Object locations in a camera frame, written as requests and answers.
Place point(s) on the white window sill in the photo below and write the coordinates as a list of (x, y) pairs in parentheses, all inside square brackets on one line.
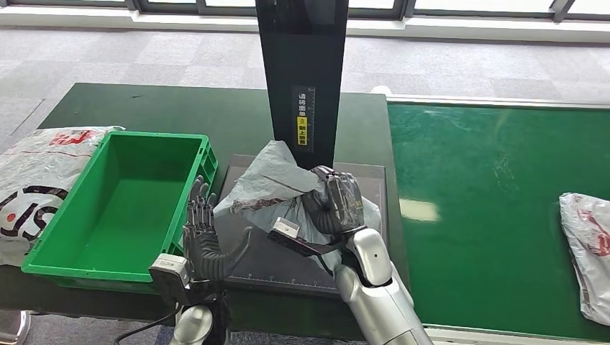
[(71, 19)]

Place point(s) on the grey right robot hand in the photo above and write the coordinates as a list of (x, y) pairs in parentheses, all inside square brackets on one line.
[(340, 204)]

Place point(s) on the green conveyor belt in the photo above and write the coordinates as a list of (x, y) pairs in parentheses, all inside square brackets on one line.
[(476, 166)]

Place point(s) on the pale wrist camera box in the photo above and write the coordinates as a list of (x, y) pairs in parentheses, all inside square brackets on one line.
[(167, 266), (286, 227)]

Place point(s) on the grey white floor object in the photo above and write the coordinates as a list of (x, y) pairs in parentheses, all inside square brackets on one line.
[(19, 328)]

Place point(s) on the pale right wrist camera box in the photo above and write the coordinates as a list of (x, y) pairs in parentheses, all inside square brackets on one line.
[(286, 227)]

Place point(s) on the dark window frame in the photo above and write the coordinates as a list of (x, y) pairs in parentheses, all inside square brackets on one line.
[(135, 5)]

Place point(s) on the black inbound scanner machine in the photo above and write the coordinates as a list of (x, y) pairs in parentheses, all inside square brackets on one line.
[(305, 57)]

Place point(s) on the large white printed parcel bag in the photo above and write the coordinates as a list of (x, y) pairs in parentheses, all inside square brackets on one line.
[(33, 176)]

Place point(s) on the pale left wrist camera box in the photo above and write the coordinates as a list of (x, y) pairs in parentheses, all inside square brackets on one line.
[(167, 266)]

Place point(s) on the dark green table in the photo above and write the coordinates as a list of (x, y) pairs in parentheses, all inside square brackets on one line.
[(167, 114)]

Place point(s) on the grey parcel bag red logo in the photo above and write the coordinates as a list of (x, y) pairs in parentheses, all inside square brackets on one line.
[(591, 238)]

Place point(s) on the green plastic crate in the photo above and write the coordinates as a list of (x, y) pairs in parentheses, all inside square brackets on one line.
[(124, 214)]

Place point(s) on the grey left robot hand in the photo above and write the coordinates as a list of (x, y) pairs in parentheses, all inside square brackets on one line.
[(205, 252)]

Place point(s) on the grey parcel bag dark red print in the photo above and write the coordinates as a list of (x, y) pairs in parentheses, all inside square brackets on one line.
[(267, 181)]

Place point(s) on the black yellow label sticker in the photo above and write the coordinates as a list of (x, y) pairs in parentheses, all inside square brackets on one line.
[(302, 133)]

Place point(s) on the white round conveyor cap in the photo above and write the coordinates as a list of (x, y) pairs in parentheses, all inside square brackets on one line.
[(380, 90)]

